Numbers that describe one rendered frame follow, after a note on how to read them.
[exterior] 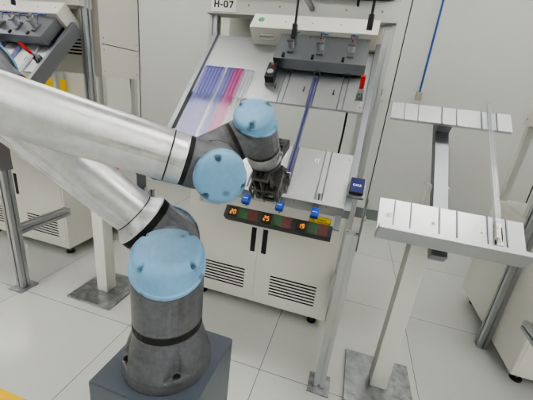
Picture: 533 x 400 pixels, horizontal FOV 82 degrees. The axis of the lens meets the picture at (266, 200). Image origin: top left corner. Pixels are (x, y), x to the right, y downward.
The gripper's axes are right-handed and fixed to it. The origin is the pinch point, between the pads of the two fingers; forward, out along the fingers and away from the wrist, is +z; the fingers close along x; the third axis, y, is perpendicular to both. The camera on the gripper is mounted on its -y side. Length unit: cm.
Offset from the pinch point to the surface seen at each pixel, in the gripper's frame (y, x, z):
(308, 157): -19.0, 4.9, 9.9
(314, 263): 3, 12, 57
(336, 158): -20.4, 13.7, 10.0
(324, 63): -56, 2, 4
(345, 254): 7.4, 22.2, 20.1
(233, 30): -87, -47, 18
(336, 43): -66, 5, 4
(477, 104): -165, 103, 126
